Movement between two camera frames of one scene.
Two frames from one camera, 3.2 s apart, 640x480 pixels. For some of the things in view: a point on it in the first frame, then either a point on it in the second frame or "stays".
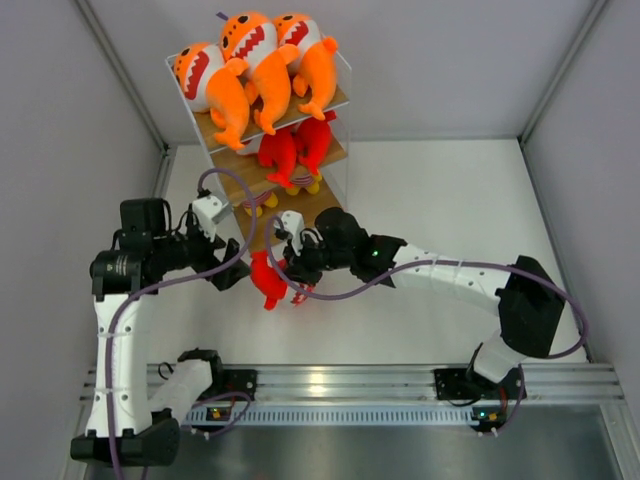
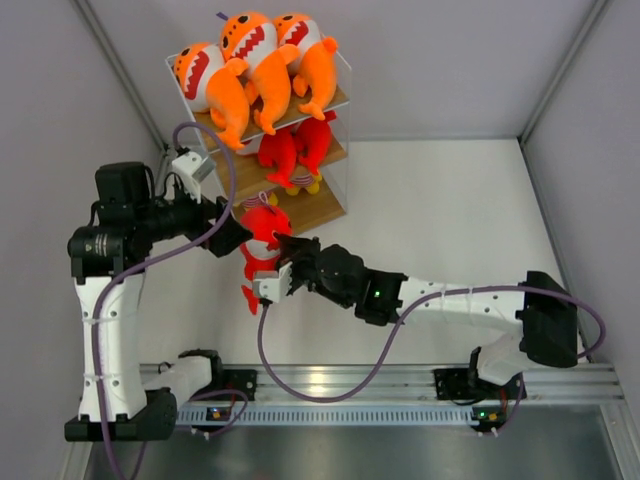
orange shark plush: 314,64 stays
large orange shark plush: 253,37 stays
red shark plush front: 268,284 → 261,251
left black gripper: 208,247 → 203,212
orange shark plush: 210,84 stays
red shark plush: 313,139 stays
